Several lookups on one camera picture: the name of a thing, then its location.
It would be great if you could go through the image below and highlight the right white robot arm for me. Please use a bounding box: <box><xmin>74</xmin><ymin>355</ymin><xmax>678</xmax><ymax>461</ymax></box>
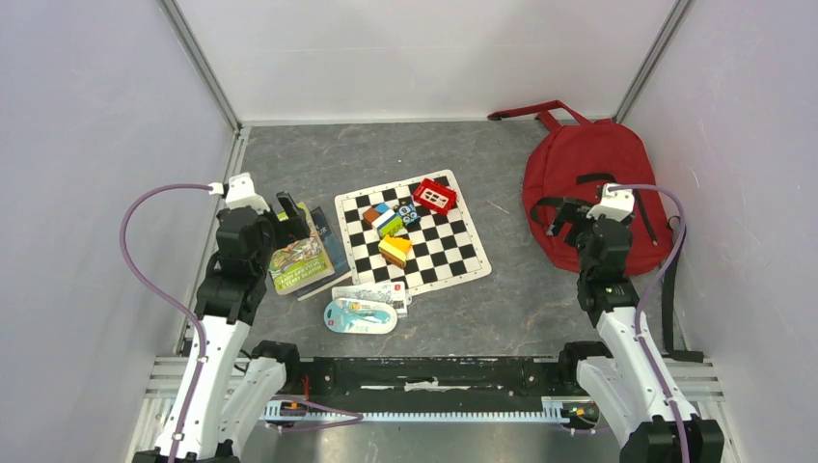
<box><xmin>549</xmin><ymin>199</ymin><xmax>725</xmax><ymax>462</ymax></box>

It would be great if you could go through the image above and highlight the black white chess mat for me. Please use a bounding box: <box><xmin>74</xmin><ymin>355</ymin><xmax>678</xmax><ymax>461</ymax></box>
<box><xmin>334</xmin><ymin>170</ymin><xmax>492</xmax><ymax>296</ymax></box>

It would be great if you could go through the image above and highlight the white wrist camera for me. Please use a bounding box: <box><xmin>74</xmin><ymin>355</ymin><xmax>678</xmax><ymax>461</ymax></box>
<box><xmin>207</xmin><ymin>173</ymin><xmax>271</xmax><ymax>214</ymax></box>
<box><xmin>586</xmin><ymin>183</ymin><xmax>636</xmax><ymax>224</ymax></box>

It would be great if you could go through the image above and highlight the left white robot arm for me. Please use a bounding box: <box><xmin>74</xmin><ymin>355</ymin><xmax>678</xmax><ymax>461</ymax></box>
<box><xmin>120</xmin><ymin>183</ymin><xmax>309</xmax><ymax>462</ymax></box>

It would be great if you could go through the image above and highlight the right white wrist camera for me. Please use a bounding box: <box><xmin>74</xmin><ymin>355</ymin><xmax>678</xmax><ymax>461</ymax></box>
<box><xmin>586</xmin><ymin>183</ymin><xmax>636</xmax><ymax>224</ymax></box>

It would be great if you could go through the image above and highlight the dark blue book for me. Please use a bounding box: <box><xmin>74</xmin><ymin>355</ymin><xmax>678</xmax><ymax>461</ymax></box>
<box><xmin>296</xmin><ymin>207</ymin><xmax>351</xmax><ymax>301</ymax></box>

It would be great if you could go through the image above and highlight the red window toy block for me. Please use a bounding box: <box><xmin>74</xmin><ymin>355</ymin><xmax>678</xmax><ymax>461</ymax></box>
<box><xmin>412</xmin><ymin>178</ymin><xmax>457</xmax><ymax>215</ymax></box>

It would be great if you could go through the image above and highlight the blue packaged correction tape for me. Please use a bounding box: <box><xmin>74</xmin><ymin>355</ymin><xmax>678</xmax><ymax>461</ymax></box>
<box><xmin>323</xmin><ymin>298</ymin><xmax>398</xmax><ymax>335</ymax></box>

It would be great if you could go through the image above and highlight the packaged ruler set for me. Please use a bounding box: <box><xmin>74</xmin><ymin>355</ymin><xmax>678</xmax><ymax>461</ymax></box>
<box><xmin>332</xmin><ymin>281</ymin><xmax>412</xmax><ymax>318</ymax></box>

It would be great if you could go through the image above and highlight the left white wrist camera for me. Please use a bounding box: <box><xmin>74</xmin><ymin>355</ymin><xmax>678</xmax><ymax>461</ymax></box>
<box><xmin>207</xmin><ymin>173</ymin><xmax>271</xmax><ymax>214</ymax></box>

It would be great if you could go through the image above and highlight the yellow orange block stack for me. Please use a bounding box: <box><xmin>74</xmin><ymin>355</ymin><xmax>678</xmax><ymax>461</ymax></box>
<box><xmin>378</xmin><ymin>235</ymin><xmax>413</xmax><ymax>269</ymax></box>

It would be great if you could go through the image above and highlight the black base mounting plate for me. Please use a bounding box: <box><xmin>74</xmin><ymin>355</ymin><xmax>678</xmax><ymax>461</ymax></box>
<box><xmin>279</xmin><ymin>356</ymin><xmax>590</xmax><ymax>413</ymax></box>

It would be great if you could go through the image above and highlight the brown blue green block stack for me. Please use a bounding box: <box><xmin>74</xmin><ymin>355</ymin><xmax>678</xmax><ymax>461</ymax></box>
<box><xmin>363</xmin><ymin>203</ymin><xmax>404</xmax><ymax>238</ymax></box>

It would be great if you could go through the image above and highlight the red student backpack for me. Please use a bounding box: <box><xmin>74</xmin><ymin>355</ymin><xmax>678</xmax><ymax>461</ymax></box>
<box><xmin>487</xmin><ymin>100</ymin><xmax>704</xmax><ymax>363</ymax></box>

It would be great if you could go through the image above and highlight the green treehouse book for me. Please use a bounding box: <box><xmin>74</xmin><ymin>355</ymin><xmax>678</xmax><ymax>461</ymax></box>
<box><xmin>269</xmin><ymin>203</ymin><xmax>335</xmax><ymax>295</ymax></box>

